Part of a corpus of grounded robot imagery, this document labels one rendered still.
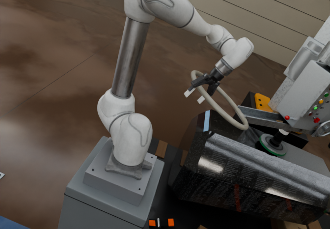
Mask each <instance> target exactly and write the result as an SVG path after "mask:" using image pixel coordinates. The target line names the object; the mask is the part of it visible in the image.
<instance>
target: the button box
mask: <svg viewBox="0 0 330 229"><path fill-rule="evenodd" d="M329 88H330V79H328V81H327V82H326V83H325V84H324V85H323V87H322V88H321V89H320V90H319V92H318V93H317V94H316V95H315V97H314V98H313V99H312V100H311V102H310V103H309V104H308V105H307V107H306V108H305V109H304V110H303V112H302V113H301V114H300V116H301V117H303V118H308V119H311V118H312V117H313V116H314V115H315V114H316V112H317V111H318V110H319V109H320V108H321V106H322V105H323V104H324V103H325V102H326V101H327V99H328V98H329V97H330V90H329ZM327 92H328V93H329V95H328V97H324V94H325V93H327ZM321 99H323V100H324V101H323V103H321V104H318V101H319V100H321ZM315 106H318V109H316V110H313V107H315ZM309 112H313V115H311V116H308V113H309Z"/></svg>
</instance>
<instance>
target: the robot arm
mask: <svg viewBox="0 0 330 229"><path fill-rule="evenodd" d="M124 11H125V14H126V16H127V17H126V22H125V26H124V31H123V35H122V40H121V45H120V50H119V55H118V59H117V64H116V69H115V74H114V78H113V83H112V87H111V88H110V89H109V90H107V91H106V93H105V94H104V95H103V96H102V97H101V98H100V99H99V101H98V105H97V111H98V115H99V117H100V119H101V121H102V123H103V124H104V126H105V128H106V129H107V130H108V131H109V133H110V135H111V138H112V142H113V146H112V147H111V155H110V158H109V161H108V163H107V165H106V166H105V171H106V172H114V173H118V174H121V175H125V176H129V177H133V178H135V179H137V180H141V179H142V169H152V165H153V164H152V163H150V162H148V161H146V160H145V155H146V153H147V151H148V149H149V146H150V143H151V140H152V133H153V130H152V124H151V122H150V120H149V119H148V118H147V117H146V116H144V115H142V114H139V113H135V98H134V96H133V94H132V90H133V87H134V83H135V79H136V75H137V71H138V67H139V63H140V59H141V55H142V51H143V47H144V44H145V40H146V37H147V33H148V29H149V25H150V23H151V22H152V21H153V20H154V19H155V17H157V18H159V19H161V20H163V21H166V22H167V23H169V24H171V25H173V26H175V27H177V28H180V29H184V30H186V31H189V32H192V33H194V34H196V35H199V36H206V39H207V41H208V42H209V43H210V44H211V46H212V47H213V48H215V49H216V50H217V51H219V52H220V53H221V54H222V56H223V57H222V58H221V59H220V60H219V61H218V62H217V63H216V64H215V67H214V68H213V69H212V70H211V71H210V74H209V75H208V74H207V73H204V74H203V75H202V76H200V77H198V78H197V79H195V80H193V81H192V82H191V84H192V85H191V86H190V87H189V88H188V90H187V91H186V92H185V93H184V95H185V96H186V97H188V96H189V95H190V94H191V93H192V92H193V91H194V90H195V87H198V86H201V85H203V84H208V85H209V86H208V89H207V93H208V94H209V95H210V97H211V96H213V94H214V92H215V91H216V89H217V87H218V86H219V85H220V82H219V81H221V80H222V79H223V78H224V76H226V77H227V76H228V75H229V74H230V73H231V72H232V71H233V70H234V69H235V68H237V67H239V66H240V65H241V64H242V63H244V62H245V61H246V60H247V58H248V57H249V56H250V55H251V53H252V52H253V50H254V45H253V43H252V42H251V41H250V40H249V39H247V38H246V37H243V38H240V39H238V40H235V39H234V38H233V36H232V35H231V34H230V33H229V32H228V30H226V29H225V28H224V27H222V26H220V25H211V24H208V23H206V22H205V21H204V20H203V19H202V17H201V16H200V15H199V13H198V12H197V11H196V9H195V8H194V6H193V5H192V4H191V3H190V2H189V1H188V0H124Z"/></svg>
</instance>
